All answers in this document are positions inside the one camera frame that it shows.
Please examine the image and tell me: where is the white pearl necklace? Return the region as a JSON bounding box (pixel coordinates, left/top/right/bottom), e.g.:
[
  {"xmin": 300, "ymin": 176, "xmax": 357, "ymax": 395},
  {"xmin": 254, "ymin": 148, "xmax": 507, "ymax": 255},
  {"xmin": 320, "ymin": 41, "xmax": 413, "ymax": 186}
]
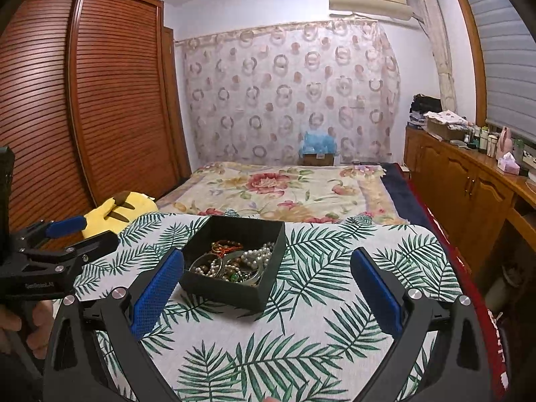
[{"xmin": 240, "ymin": 241, "xmax": 275, "ymax": 271}]

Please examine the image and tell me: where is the pink tissue box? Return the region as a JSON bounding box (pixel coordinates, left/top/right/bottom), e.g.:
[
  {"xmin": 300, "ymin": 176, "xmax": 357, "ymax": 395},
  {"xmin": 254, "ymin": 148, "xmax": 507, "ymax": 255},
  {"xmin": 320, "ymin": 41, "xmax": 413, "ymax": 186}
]
[{"xmin": 497, "ymin": 152, "xmax": 520, "ymax": 175}]

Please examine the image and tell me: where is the palm leaf tablecloth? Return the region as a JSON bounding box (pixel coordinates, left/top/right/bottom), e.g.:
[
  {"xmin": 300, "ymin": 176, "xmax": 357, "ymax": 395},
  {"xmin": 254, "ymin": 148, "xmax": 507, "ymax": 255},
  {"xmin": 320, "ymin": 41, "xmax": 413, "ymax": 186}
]
[{"xmin": 54, "ymin": 211, "xmax": 464, "ymax": 402}]

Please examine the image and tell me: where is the pale green jade bangle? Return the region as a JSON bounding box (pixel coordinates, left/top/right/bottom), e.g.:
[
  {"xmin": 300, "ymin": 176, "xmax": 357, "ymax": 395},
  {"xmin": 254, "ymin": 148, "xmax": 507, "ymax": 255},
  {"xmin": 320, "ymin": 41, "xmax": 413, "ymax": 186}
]
[{"xmin": 189, "ymin": 248, "xmax": 272, "ymax": 286}]

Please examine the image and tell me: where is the person's left hand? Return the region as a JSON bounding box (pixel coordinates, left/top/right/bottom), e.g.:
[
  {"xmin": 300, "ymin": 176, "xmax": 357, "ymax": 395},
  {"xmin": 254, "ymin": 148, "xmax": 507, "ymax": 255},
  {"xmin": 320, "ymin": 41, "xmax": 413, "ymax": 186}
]
[{"xmin": 0, "ymin": 298, "xmax": 56, "ymax": 360}]

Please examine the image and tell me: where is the wooden sideboard cabinet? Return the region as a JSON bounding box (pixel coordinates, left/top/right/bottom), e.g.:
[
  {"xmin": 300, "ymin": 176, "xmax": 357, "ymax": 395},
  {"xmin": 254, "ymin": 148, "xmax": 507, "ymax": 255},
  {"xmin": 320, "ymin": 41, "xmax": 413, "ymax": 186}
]
[{"xmin": 403, "ymin": 127, "xmax": 535, "ymax": 290}]

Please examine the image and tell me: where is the wooden louvered wardrobe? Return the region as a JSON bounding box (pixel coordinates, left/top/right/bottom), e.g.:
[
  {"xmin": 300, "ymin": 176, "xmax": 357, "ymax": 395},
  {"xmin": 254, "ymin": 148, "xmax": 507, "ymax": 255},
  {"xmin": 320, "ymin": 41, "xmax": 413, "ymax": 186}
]
[{"xmin": 1, "ymin": 0, "xmax": 191, "ymax": 231}]

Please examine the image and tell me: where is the cardboard box with papers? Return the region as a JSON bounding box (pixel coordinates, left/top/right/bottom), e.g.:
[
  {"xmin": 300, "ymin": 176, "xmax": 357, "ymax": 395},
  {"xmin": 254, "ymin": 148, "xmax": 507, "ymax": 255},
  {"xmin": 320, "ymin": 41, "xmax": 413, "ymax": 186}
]
[{"xmin": 424, "ymin": 111, "xmax": 469, "ymax": 142}]

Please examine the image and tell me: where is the pink circle pattern curtain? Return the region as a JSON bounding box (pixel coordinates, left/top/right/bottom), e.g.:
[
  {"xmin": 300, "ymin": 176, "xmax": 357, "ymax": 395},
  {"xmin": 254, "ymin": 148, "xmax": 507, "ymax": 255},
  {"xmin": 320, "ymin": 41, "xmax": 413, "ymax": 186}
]
[{"xmin": 180, "ymin": 18, "xmax": 401, "ymax": 165}]

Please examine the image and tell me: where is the beige side curtain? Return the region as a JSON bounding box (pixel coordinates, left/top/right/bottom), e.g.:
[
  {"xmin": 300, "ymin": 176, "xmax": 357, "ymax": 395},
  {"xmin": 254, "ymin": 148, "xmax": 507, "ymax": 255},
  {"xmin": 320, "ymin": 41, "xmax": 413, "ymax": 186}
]
[{"xmin": 416, "ymin": 0, "xmax": 456, "ymax": 112}]

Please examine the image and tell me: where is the blue bag on box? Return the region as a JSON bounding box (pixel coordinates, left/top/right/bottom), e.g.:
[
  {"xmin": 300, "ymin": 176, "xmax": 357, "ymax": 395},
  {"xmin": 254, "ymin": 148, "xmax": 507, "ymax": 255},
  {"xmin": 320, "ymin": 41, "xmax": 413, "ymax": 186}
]
[{"xmin": 300, "ymin": 132, "xmax": 337, "ymax": 156}]

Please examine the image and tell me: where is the stack of clothes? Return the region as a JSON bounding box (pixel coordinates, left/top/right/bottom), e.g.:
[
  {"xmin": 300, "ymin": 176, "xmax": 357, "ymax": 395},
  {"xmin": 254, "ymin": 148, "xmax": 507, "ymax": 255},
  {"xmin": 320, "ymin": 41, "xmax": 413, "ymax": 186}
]
[{"xmin": 408, "ymin": 93, "xmax": 443, "ymax": 129}]

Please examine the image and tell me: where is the yellow plush toy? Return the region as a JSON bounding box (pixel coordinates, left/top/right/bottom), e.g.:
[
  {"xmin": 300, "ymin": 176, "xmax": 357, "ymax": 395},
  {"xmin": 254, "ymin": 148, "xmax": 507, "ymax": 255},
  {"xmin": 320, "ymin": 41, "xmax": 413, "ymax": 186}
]
[{"xmin": 82, "ymin": 191, "xmax": 158, "ymax": 239}]

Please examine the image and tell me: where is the red braided bracelet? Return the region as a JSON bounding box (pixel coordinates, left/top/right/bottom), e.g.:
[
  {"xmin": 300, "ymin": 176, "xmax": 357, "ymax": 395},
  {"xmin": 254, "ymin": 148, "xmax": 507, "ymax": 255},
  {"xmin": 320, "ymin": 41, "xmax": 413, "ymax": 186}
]
[{"xmin": 210, "ymin": 239, "xmax": 245, "ymax": 257}]

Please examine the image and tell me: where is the grey window blind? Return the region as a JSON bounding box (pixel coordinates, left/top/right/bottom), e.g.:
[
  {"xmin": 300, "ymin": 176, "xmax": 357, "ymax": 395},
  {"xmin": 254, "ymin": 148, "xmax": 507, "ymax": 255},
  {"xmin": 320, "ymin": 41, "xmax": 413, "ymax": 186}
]
[{"xmin": 468, "ymin": 0, "xmax": 536, "ymax": 142}]

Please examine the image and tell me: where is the black jewelry box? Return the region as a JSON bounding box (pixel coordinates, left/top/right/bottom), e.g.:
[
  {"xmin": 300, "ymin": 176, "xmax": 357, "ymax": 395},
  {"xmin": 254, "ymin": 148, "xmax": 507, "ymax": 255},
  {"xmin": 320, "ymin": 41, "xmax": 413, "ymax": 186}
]
[{"xmin": 180, "ymin": 216, "xmax": 286, "ymax": 312}]

